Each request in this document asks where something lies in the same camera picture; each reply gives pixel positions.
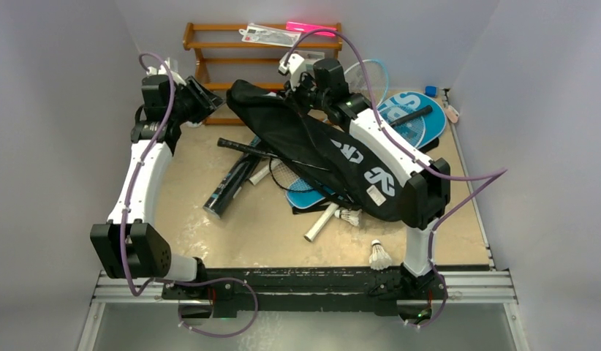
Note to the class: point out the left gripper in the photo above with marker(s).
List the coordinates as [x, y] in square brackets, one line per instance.
[206, 103]

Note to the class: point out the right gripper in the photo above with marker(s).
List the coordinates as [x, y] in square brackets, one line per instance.
[299, 94]

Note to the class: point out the black badminton racket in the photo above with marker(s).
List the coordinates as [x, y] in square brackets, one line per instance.
[282, 176]
[225, 143]

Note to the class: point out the black Crossway racket bag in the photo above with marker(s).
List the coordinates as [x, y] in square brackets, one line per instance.
[322, 154]

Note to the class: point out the black shuttlecock tube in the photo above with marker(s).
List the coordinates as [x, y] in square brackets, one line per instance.
[231, 184]

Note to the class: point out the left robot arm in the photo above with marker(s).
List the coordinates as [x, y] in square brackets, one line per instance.
[128, 242]

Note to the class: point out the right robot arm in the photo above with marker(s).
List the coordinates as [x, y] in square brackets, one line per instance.
[425, 183]

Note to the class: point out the light blue badminton racket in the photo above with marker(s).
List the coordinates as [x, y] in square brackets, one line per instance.
[377, 80]

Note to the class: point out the white green box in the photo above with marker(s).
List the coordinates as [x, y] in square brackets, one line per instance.
[310, 55]

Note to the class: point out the wooden shelf rack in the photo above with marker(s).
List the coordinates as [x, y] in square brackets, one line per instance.
[221, 57]

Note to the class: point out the pink bar on shelf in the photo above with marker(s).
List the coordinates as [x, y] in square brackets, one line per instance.
[305, 27]

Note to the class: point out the white blister package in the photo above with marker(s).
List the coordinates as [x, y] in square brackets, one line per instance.
[257, 34]

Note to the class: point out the small blue cube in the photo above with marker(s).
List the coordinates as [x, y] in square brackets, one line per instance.
[431, 91]

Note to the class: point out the blue racket bag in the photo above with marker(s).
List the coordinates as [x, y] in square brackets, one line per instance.
[373, 182]

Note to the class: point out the small pink white object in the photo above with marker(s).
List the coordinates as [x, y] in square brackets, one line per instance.
[452, 114]

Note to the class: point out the white shuttlecock near bag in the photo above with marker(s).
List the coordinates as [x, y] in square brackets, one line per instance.
[350, 216]

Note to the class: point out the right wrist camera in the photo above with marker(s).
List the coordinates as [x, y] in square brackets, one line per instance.
[293, 65]

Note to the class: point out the white racket handle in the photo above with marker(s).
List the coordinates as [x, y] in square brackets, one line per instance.
[321, 222]

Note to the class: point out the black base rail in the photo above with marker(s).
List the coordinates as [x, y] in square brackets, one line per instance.
[390, 292]

